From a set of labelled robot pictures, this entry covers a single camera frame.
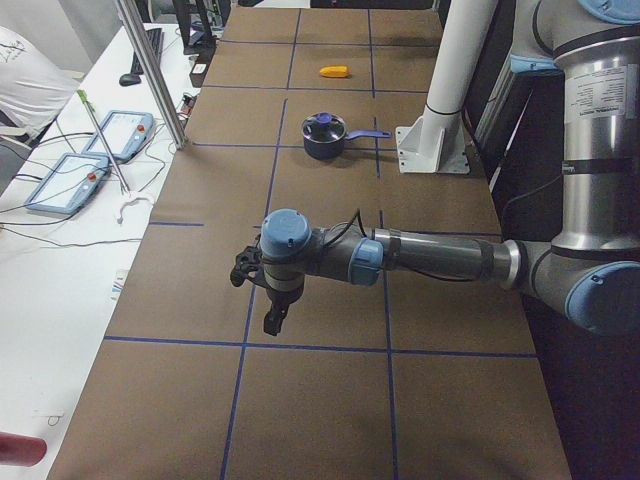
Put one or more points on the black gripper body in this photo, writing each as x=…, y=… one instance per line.
x=282, y=298

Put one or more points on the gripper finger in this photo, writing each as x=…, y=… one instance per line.
x=270, y=323
x=279, y=317

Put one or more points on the glass pot lid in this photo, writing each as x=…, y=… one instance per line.
x=323, y=127

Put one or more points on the yellow toy corn cob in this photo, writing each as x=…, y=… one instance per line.
x=335, y=72

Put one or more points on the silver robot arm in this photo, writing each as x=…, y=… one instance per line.
x=589, y=272

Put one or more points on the dark blue saucepan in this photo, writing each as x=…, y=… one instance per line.
x=327, y=151

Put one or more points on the white plastic hook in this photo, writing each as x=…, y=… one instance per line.
x=129, y=199

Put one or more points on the metal rod with green tip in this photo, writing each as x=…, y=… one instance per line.
x=90, y=111

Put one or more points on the far blue teach pendant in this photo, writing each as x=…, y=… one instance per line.
x=126, y=132

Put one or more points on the blue teach pendant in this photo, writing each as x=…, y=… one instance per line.
x=126, y=132
x=69, y=185

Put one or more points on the near blue teach pendant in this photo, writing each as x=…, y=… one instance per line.
x=69, y=185

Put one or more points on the black computer mouse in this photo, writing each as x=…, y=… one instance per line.
x=129, y=79

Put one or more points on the red cylinder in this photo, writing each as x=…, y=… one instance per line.
x=20, y=450

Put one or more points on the person in white shirt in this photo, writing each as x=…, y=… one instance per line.
x=33, y=89

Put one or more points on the white support pole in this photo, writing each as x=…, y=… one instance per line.
x=463, y=38

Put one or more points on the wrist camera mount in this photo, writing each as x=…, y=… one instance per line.
x=248, y=267

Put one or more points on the white pole base bracket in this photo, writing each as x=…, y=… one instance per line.
x=433, y=144

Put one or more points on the aluminium frame post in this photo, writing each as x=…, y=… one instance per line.
x=128, y=13

